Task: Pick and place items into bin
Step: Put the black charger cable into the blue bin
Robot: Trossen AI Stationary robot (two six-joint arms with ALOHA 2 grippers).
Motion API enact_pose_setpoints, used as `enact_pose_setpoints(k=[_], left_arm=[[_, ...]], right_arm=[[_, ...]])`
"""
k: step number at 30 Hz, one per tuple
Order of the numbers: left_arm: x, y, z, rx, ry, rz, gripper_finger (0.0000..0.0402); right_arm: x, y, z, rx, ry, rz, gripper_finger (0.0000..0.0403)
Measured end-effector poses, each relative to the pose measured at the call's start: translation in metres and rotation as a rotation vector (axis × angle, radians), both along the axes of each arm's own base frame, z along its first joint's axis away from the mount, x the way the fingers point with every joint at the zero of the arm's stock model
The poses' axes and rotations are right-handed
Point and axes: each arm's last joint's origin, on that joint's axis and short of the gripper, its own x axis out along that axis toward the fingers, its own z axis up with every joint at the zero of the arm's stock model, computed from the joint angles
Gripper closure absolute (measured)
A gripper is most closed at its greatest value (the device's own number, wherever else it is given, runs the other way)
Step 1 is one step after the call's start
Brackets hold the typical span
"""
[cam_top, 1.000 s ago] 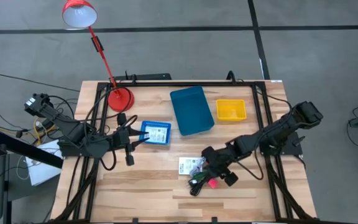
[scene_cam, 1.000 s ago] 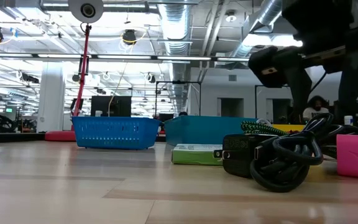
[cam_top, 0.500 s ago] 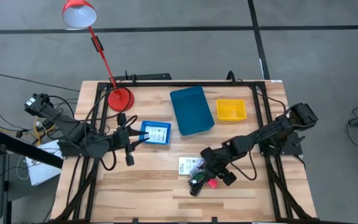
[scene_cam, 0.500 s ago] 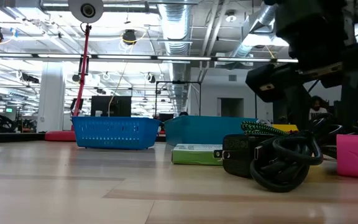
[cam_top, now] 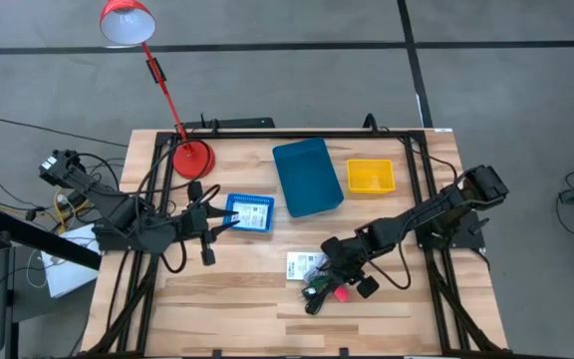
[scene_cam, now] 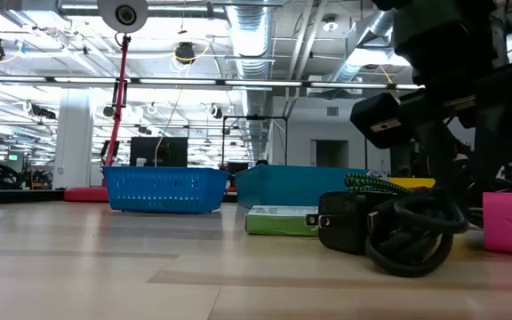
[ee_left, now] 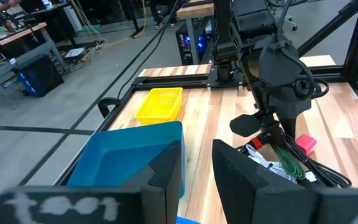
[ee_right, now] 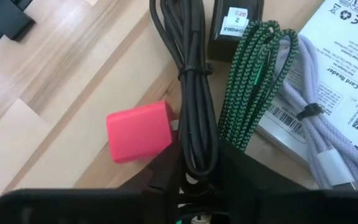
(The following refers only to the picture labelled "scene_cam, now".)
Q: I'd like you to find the small pink box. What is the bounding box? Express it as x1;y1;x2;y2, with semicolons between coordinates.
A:
482;191;512;258

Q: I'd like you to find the black cabinet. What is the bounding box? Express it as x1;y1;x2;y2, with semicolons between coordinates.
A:
129;136;189;168

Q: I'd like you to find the black cable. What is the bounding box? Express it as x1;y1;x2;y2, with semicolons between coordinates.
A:
364;188;469;279

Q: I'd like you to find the green braided cable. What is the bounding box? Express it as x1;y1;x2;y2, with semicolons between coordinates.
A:
343;172;417;197

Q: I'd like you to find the red desk lamp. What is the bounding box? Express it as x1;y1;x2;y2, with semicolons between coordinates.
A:
63;0;149;204

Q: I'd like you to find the black wall charger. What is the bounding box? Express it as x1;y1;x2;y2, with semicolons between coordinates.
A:
305;190;371;255

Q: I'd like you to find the white square pillar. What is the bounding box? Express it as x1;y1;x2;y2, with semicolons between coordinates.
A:
52;88;94;190

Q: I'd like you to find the blue perforated plastic basket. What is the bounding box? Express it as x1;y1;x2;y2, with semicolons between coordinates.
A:
102;165;231;215

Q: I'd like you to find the white green card reader box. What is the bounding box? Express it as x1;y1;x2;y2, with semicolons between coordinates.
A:
244;204;320;237

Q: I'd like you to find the yellow perforated plastic basket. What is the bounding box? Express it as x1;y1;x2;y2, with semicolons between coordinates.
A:
388;177;437;190

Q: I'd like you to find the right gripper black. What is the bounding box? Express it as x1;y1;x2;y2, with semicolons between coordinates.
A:
349;0;512;193

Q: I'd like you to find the silver ventilation duct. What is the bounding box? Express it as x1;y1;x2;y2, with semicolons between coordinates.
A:
227;0;276;164

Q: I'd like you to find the teal plastic bin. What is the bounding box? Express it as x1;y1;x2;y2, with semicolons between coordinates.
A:
235;164;372;210

